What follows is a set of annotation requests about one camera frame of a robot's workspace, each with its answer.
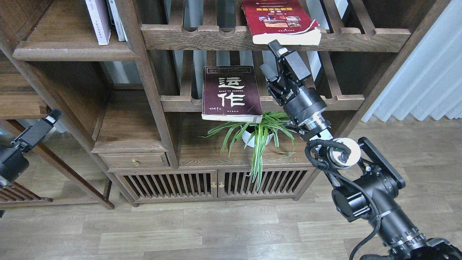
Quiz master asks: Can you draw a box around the brass drawer knob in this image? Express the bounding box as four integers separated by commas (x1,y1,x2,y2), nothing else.
132,159,140,167

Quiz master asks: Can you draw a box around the wooden side rack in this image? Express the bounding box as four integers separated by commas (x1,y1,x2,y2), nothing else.
0,119,55,207

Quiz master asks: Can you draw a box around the dark maroon book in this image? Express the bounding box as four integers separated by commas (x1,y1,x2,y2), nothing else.
201,65,262,123

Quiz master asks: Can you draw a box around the red book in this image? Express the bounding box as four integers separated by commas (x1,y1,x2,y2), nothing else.
241,0,322,46

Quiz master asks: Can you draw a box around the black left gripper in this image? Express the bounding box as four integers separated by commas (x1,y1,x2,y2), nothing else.
0,109,63,188

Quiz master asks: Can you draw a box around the white upright book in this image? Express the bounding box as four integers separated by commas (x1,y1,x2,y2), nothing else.
106,0,127,42

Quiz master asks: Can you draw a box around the white lilac book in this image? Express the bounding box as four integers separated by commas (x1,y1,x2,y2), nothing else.
85,0,111,46

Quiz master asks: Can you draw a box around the white curtain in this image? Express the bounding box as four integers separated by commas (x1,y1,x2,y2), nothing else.
362,0,462,122

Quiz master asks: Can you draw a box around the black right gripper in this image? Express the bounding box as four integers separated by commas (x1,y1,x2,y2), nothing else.
260,40,329,132

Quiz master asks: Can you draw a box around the white plant pot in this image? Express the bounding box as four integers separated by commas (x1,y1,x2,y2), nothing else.
241,126,274,148

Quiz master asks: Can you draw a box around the green spider plant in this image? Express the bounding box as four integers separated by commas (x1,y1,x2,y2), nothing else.
206,110,295,188

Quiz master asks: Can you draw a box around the dark wooden bookshelf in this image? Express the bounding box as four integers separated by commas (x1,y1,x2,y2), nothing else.
1,0,449,206

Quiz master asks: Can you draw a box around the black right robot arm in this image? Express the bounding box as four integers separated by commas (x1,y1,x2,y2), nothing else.
260,40,461,260

